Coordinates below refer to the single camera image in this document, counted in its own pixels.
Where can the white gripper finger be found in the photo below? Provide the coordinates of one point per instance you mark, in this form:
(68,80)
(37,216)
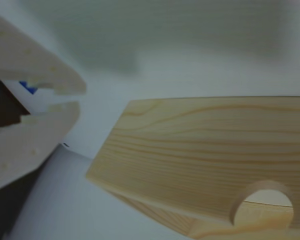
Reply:
(27,145)
(27,60)

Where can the light wooden box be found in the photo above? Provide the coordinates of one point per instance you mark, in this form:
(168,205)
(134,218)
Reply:
(202,150)

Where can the dark brown wooden furniture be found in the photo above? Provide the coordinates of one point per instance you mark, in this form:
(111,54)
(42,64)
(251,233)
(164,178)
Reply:
(2,105)

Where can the small blue cube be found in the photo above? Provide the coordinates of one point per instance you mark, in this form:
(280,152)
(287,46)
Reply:
(29,88)

